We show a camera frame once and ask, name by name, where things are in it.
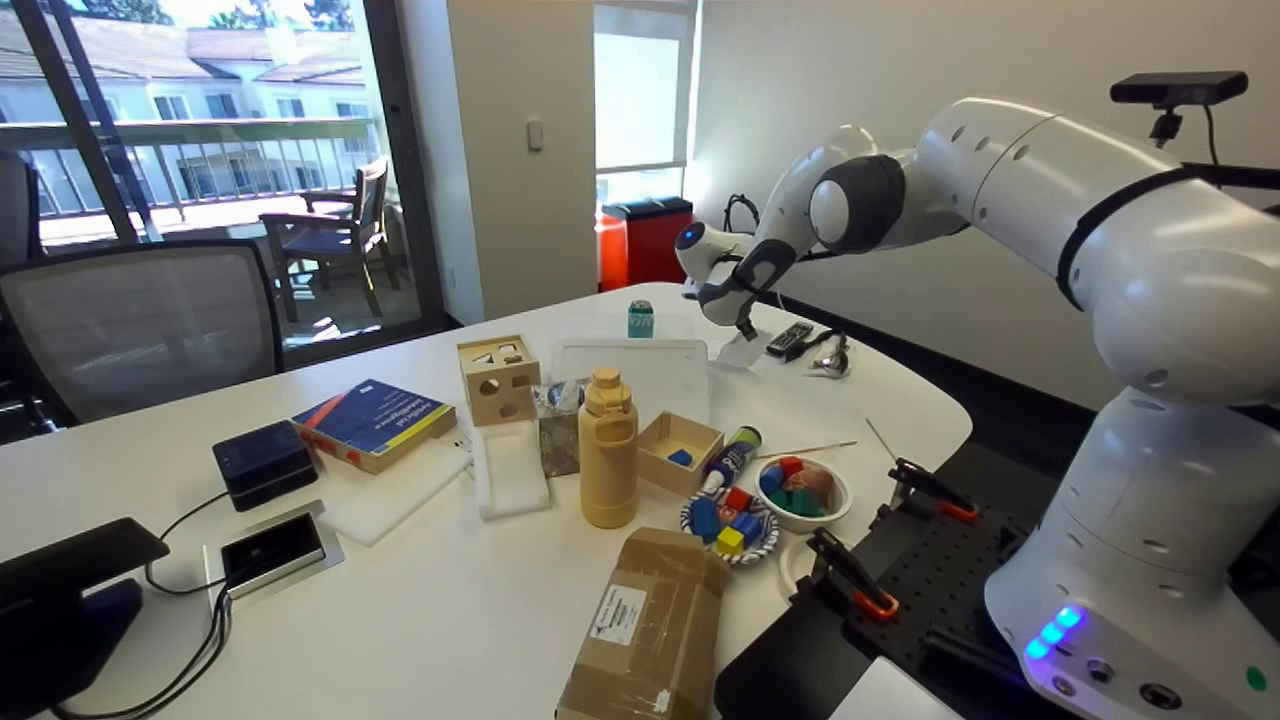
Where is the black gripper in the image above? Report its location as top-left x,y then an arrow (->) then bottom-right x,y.
720,287 -> 768,342

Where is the black remote with grey keypad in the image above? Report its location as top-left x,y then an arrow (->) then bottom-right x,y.
762,316 -> 819,363

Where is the white plastic board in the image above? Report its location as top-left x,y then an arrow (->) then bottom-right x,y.
548,334 -> 715,427

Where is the blue green marker tube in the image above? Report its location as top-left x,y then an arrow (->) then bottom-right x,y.
700,420 -> 768,496

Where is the red cabinet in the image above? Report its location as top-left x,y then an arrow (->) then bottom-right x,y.
619,196 -> 692,287

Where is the long thin wooden stick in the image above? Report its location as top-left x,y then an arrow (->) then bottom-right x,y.
780,434 -> 859,461

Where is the small open wooden box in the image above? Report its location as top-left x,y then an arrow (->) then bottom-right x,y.
631,408 -> 728,504

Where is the tan plastic bottle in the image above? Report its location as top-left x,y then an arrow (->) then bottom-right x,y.
574,367 -> 645,530

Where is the white bowl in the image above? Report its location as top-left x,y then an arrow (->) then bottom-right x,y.
750,453 -> 857,534

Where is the clear glass jar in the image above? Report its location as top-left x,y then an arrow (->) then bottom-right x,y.
532,374 -> 593,478

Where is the black orange bar clamp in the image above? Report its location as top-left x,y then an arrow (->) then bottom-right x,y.
805,524 -> 906,626
859,414 -> 988,529

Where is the wooden shape sorter box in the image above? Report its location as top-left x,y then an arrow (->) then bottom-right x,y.
450,331 -> 543,433

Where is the clear acrylic tray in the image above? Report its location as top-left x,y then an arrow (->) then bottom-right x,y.
472,420 -> 557,524

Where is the flat brown cardboard box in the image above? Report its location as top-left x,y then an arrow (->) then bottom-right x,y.
551,524 -> 736,720

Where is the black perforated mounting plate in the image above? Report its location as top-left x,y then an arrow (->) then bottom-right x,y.
710,445 -> 1112,720

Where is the blue and yellow book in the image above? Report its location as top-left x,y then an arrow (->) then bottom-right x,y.
291,374 -> 458,476

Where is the white paper sheet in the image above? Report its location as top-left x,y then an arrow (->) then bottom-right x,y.
822,651 -> 963,720

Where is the white cutting board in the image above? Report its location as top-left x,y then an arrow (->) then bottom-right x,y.
313,445 -> 474,548

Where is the dark wooden patio chair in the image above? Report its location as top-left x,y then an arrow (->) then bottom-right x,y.
256,156 -> 403,325

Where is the small black box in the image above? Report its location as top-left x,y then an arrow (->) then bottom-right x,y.
208,414 -> 325,514

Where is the balcony railing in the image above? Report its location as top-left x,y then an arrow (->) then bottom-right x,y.
0,114 -> 392,250

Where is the white neighbouring building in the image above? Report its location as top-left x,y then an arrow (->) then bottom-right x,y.
0,14 -> 385,132

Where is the grey mesh office chair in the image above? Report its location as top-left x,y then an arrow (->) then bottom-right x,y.
0,236 -> 289,433

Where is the black monitor device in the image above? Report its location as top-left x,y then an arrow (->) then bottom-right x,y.
0,514 -> 170,720

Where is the white plastic ring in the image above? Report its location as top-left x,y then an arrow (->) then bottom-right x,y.
774,530 -> 819,599

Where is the table cable hatch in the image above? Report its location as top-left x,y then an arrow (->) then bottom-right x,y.
198,496 -> 346,599

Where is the black power cable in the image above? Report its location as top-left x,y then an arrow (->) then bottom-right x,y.
135,487 -> 234,599
51,585 -> 234,720

